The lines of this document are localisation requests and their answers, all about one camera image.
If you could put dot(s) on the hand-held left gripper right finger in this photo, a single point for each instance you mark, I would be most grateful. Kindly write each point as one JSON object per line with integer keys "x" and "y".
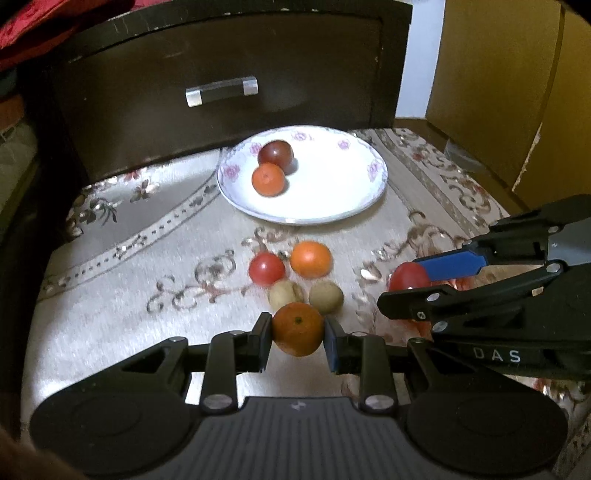
{"x": 331, "y": 346}

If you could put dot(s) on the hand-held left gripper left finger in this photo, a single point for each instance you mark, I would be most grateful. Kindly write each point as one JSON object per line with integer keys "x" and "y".
{"x": 263, "y": 344}

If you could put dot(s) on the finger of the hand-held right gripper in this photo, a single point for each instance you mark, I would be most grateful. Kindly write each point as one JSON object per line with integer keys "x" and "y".
{"x": 455, "y": 263}
{"x": 415, "y": 307}

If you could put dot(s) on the orange tangerine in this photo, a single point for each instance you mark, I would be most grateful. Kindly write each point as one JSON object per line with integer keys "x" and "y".
{"x": 268, "y": 180}
{"x": 298, "y": 328}
{"x": 311, "y": 259}

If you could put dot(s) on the brown kiwi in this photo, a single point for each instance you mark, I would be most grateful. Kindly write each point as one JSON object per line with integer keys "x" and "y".
{"x": 285, "y": 295}
{"x": 326, "y": 295}

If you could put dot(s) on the white floral plate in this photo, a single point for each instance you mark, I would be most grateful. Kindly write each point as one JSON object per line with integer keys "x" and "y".
{"x": 323, "y": 184}

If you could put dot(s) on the dark red tomato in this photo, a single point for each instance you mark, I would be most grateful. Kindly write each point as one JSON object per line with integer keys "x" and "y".
{"x": 276, "y": 154}

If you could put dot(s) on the clear plastic wrap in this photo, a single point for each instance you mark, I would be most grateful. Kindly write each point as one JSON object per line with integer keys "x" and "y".
{"x": 456, "y": 152}

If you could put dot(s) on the beige floral mat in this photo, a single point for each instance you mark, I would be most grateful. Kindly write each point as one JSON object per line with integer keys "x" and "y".
{"x": 138, "y": 314}

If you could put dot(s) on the yellow wooden cabinet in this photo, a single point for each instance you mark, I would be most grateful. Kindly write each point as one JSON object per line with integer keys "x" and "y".
{"x": 498, "y": 83}

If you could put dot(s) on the dark wooden nightstand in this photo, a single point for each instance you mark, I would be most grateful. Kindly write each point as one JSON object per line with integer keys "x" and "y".
{"x": 138, "y": 92}

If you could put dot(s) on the stack of folded bedding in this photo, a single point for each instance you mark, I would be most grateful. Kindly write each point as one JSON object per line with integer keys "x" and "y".
{"x": 11, "y": 106}

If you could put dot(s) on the red towel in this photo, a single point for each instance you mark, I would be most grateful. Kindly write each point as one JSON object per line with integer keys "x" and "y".
{"x": 46, "y": 27}

